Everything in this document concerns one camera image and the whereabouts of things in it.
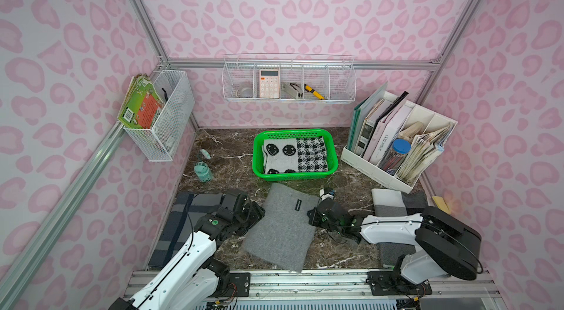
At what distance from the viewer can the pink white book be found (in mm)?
850

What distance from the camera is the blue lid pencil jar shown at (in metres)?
0.88

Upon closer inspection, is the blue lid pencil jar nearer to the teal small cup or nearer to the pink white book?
the pink white book

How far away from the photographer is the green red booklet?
0.68m

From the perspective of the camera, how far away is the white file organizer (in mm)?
835

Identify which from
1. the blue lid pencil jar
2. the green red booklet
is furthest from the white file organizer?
the green red booklet

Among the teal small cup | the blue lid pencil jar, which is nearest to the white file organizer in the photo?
the blue lid pencil jar
